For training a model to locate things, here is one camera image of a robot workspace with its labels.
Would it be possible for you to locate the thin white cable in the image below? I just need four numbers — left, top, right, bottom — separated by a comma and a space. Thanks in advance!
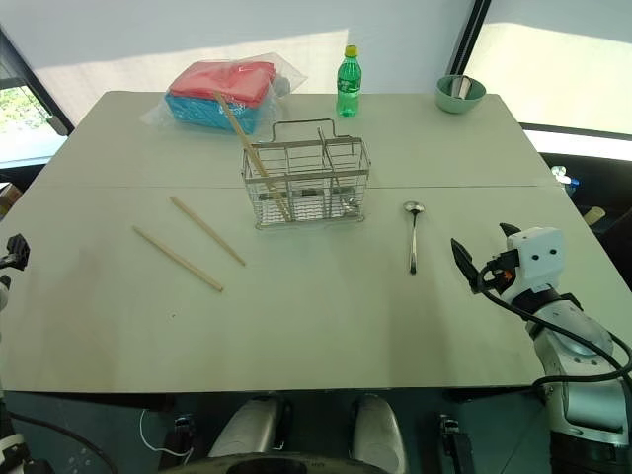
138, 407, 195, 456

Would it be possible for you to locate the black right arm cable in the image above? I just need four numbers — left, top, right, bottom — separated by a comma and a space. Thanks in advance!
476, 266, 632, 396

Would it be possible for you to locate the metal utensil in bowl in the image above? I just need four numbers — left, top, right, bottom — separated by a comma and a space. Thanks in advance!
449, 76, 474, 100

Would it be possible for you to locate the clear water bottle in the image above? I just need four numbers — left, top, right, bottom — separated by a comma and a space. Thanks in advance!
550, 165, 580, 192

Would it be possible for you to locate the black window frame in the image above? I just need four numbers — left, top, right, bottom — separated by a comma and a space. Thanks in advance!
445, 0, 493, 80
0, 24, 75, 138

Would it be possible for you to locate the blue folded cloth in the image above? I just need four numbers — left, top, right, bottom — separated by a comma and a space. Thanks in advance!
163, 91, 272, 134

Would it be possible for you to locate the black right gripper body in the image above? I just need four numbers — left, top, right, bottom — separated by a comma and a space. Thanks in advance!
476, 249, 518, 298

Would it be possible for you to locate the green bowl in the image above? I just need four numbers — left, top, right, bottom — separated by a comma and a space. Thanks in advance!
434, 74, 488, 115

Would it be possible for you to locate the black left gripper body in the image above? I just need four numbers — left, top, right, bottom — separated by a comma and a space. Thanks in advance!
5, 233, 32, 271

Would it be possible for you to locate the metal wire cutlery basket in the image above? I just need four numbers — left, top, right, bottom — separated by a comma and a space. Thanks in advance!
241, 117, 373, 231

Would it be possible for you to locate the white rounded robot foot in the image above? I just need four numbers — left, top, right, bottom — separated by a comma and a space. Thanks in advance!
349, 393, 409, 474
206, 394, 293, 459

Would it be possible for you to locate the green plastic soda bottle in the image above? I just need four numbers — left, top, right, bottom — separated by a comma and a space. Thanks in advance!
336, 44, 361, 119

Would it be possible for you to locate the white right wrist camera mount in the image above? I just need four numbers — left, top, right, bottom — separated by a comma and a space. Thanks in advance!
507, 226, 566, 301

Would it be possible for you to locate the metal spoon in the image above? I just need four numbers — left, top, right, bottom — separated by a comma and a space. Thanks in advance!
402, 199, 427, 276

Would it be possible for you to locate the wooden chopstick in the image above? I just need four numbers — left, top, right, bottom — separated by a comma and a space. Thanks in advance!
131, 225, 224, 293
212, 90, 293, 221
169, 196, 247, 268

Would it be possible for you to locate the clear plastic bag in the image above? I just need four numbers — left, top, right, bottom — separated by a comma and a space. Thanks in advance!
139, 51, 308, 135

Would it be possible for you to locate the red folded cloth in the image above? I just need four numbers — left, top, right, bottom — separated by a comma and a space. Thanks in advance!
168, 60, 276, 108

